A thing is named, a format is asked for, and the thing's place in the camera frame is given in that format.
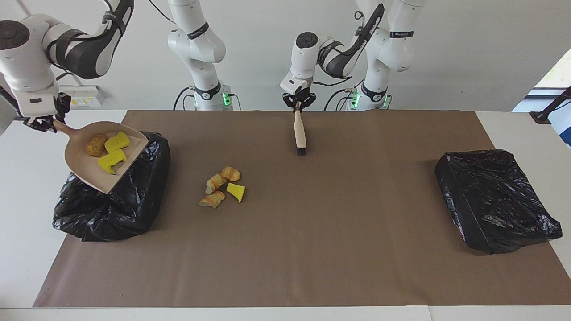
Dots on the notched yellow sponge piece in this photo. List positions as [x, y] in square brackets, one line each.
[110, 161]

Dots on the brown paper table mat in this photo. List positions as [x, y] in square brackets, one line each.
[285, 276]

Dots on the crumpled black bag-lined bin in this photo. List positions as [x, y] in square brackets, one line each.
[111, 214]

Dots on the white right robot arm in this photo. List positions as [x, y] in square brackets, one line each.
[26, 67]

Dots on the beige hand brush black bristles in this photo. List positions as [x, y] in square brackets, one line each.
[299, 131]

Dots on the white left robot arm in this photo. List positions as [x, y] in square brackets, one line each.
[308, 58]

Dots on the white wall socket box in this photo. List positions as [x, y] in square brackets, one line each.
[89, 96]

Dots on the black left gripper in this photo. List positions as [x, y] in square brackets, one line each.
[298, 96]

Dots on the striped croissant bread piece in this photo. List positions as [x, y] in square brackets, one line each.
[231, 174]
[212, 199]
[215, 183]

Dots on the taut black bag-lined bin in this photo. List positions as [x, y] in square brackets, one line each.
[490, 205]

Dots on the beige plastic dustpan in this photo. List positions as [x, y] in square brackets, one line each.
[89, 171]

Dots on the chunky yellow sponge piece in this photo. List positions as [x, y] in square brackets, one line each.
[117, 142]

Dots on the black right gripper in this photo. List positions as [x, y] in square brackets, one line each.
[48, 119]

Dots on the brown cork-like cylinder piece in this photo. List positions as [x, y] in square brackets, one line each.
[97, 145]

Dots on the bright window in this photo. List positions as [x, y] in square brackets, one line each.
[557, 76]

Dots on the small yellow sponge wedge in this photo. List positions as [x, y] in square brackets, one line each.
[236, 191]

